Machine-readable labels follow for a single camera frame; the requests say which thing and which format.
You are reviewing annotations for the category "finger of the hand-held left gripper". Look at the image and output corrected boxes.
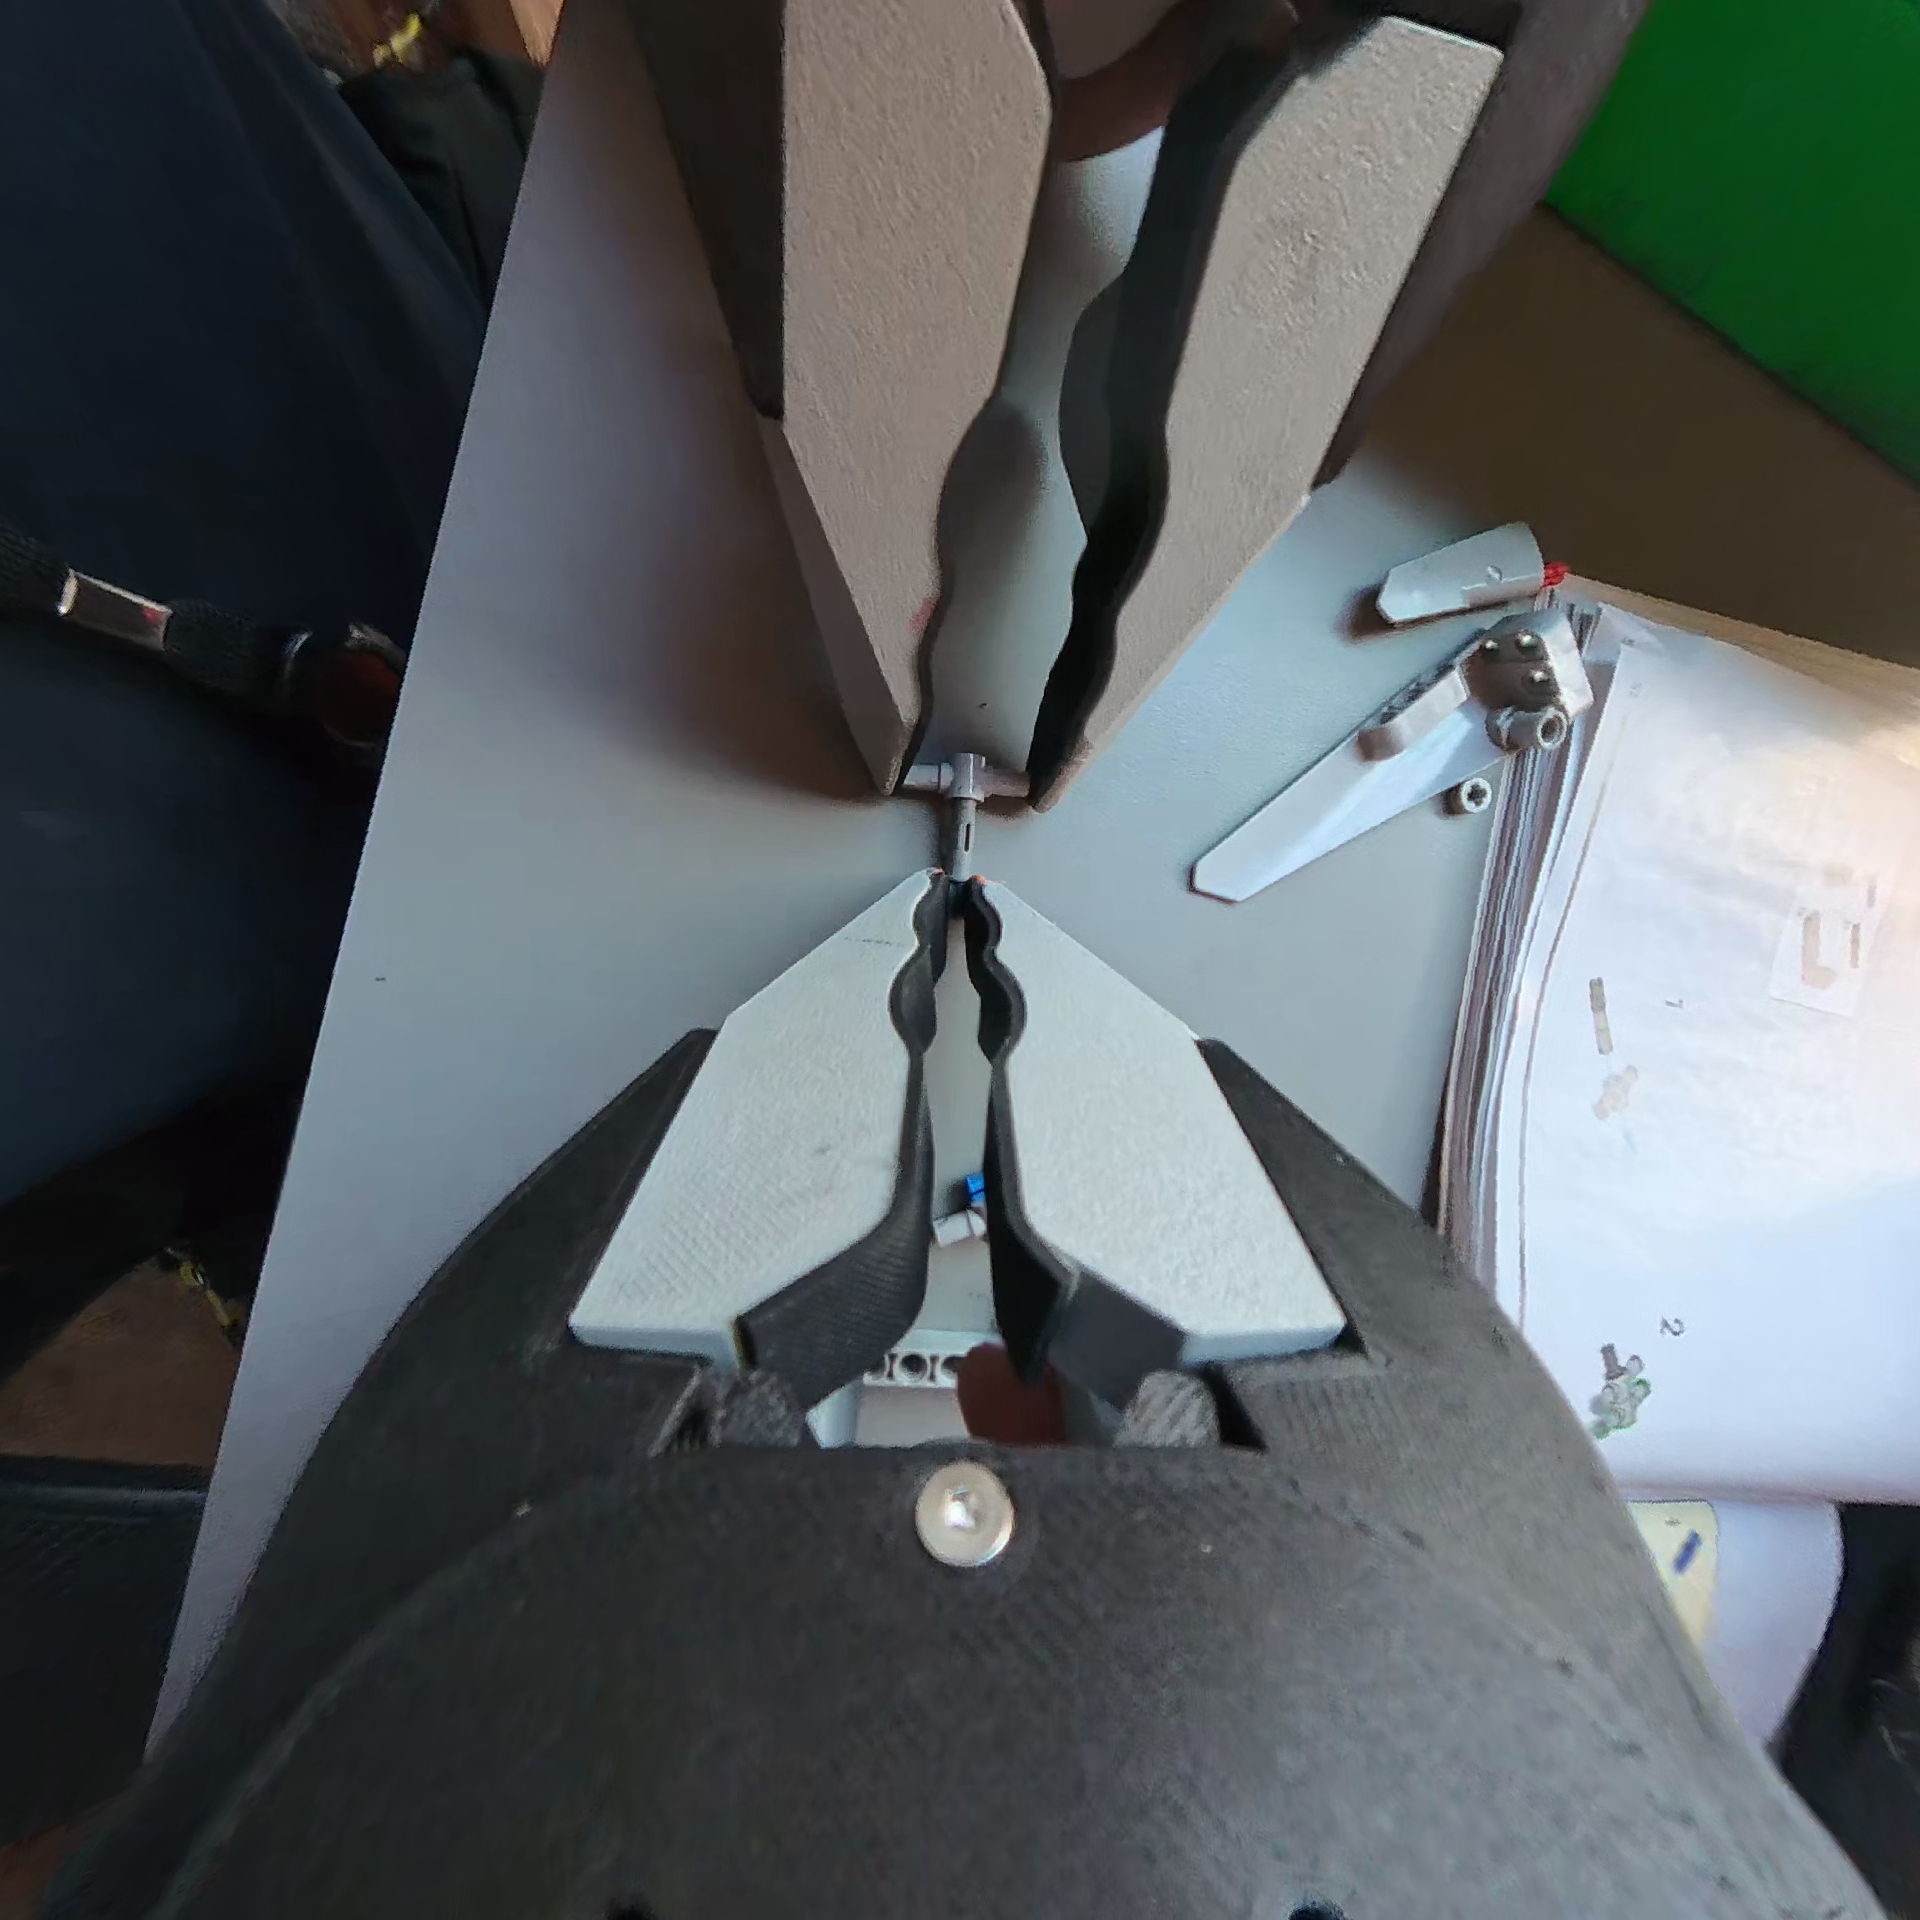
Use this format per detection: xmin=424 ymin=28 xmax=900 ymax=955
xmin=1024 ymin=0 xmax=1509 ymax=816
xmin=630 ymin=0 xmax=1055 ymax=798

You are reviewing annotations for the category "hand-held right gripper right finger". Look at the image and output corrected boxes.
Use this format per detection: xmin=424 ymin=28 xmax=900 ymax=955
xmin=958 ymin=878 xmax=1347 ymax=1409

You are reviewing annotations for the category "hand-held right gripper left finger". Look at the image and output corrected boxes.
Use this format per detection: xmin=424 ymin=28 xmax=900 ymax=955
xmin=570 ymin=871 xmax=952 ymax=1409

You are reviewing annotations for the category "grey lego beam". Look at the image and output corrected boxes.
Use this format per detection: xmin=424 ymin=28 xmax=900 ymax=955
xmin=808 ymin=1342 xmax=970 ymax=1446

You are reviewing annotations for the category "small grey lego panel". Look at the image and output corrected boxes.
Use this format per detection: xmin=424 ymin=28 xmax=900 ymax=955
xmin=1375 ymin=521 xmax=1567 ymax=630

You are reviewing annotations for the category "grey lego blade assembly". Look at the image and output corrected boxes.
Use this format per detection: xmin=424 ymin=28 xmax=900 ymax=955
xmin=1190 ymin=609 xmax=1595 ymax=905

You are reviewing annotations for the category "lego instruction booklet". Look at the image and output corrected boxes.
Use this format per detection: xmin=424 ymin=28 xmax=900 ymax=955
xmin=1424 ymin=592 xmax=1920 ymax=1750

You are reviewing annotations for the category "green board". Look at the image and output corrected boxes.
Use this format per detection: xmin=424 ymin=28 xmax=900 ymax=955
xmin=1546 ymin=0 xmax=1920 ymax=489

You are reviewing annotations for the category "person's dark clothing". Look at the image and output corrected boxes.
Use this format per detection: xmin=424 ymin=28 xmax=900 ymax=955
xmin=0 ymin=0 xmax=548 ymax=1354

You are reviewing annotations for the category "black strap with metal buckle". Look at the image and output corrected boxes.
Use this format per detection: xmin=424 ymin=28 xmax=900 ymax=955
xmin=0 ymin=516 xmax=410 ymax=769

